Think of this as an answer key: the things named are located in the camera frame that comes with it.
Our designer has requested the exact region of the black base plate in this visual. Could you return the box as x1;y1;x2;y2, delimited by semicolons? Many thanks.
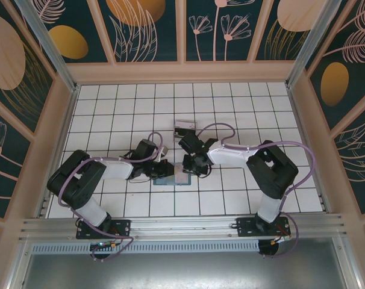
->
76;219;132;240
236;217;292;237

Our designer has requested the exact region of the aluminium frame post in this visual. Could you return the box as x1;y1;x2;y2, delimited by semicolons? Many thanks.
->
285;0;345;89
14;0;78;93

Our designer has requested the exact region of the teal card holder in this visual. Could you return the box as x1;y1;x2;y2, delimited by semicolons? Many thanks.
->
151;162;193;186

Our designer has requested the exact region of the yellow connector with red wires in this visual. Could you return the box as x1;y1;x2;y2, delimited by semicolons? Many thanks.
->
271;229;292;245

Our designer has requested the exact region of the pink floral card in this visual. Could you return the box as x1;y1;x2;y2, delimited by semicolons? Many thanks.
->
173;163;192;184
174;120;199;130

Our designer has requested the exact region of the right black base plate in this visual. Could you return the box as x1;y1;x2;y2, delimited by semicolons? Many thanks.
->
236;217;292;237

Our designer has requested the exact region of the small black circuit board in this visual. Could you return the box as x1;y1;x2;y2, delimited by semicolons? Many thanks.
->
90;241;117;251

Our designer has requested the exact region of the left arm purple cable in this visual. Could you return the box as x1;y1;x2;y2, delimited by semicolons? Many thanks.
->
58;132;164;262

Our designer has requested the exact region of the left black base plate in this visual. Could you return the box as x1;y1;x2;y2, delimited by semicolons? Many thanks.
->
76;219;132;240

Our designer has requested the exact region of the clear plastic box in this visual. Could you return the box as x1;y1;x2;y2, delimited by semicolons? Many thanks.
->
172;119;199;144

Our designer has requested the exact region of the aluminium rail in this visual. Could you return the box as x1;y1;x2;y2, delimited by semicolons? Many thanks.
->
18;213;349;241

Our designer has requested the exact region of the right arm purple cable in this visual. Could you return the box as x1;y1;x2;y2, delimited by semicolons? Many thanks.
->
196;123;318;260

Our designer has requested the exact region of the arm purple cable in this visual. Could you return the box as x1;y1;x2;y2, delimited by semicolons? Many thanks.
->
196;123;318;260
58;132;164;262

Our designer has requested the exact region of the grey metal sheet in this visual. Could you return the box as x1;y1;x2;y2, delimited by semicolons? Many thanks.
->
18;237;351;289

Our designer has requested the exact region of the grey slotted cable duct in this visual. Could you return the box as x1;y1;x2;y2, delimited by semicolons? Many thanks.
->
30;240;261;254

